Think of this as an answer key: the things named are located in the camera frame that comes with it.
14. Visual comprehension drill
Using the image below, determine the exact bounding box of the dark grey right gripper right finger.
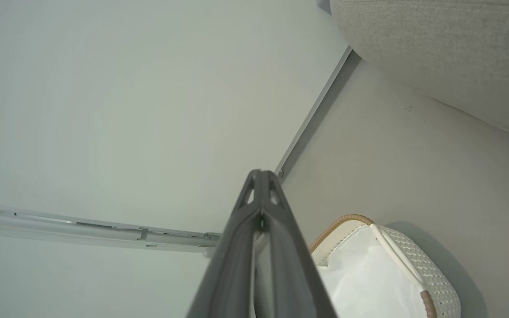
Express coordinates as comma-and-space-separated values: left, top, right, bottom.
260, 170, 339, 318

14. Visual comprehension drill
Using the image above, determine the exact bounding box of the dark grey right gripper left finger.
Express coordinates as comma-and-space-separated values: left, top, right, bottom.
186, 169, 265, 318

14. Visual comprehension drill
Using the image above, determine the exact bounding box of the white fabric basket liner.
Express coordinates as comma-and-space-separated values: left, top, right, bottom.
317, 224, 428, 318

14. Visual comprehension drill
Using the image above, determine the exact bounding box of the white woven laundry basket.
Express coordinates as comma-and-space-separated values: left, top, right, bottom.
309, 214, 462, 318

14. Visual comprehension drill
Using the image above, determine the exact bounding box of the light grey fabric sofa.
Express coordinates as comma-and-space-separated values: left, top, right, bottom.
329, 0, 509, 148

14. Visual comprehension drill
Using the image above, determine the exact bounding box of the aluminium frame profile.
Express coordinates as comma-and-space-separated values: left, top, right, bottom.
0, 205, 222, 256
274, 44, 362, 182

